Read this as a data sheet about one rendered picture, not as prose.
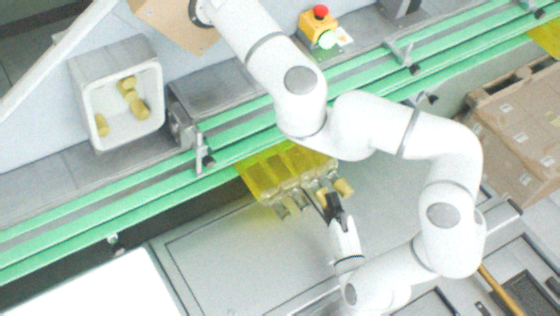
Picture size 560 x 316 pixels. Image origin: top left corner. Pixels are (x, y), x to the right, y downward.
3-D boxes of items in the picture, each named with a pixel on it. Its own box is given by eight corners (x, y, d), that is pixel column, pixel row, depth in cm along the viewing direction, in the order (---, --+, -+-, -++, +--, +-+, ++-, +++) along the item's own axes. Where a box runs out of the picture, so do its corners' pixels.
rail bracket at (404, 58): (377, 45, 151) (409, 79, 145) (385, 24, 145) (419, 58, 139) (389, 40, 153) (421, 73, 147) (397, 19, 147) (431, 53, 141)
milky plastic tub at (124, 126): (82, 127, 134) (97, 154, 130) (65, 60, 115) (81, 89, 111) (149, 101, 140) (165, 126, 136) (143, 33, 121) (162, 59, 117)
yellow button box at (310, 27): (294, 32, 150) (310, 50, 146) (299, 10, 143) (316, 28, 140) (316, 24, 152) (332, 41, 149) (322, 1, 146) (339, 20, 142)
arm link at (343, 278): (384, 303, 115) (420, 300, 119) (367, 255, 121) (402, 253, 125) (345, 327, 127) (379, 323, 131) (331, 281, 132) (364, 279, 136)
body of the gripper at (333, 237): (361, 271, 137) (347, 229, 142) (371, 255, 128) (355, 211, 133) (331, 277, 136) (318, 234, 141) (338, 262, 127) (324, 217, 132)
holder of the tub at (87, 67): (86, 138, 139) (98, 162, 135) (65, 59, 116) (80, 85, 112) (150, 113, 144) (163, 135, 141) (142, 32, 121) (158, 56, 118)
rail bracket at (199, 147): (179, 154, 140) (204, 193, 134) (178, 111, 126) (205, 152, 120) (190, 149, 141) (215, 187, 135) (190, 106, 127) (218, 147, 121)
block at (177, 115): (166, 129, 142) (179, 150, 139) (164, 105, 134) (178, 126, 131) (179, 124, 143) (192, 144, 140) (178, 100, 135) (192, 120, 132)
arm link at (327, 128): (419, 97, 94) (402, 138, 109) (286, 52, 100) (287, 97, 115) (399, 145, 91) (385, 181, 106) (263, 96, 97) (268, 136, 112)
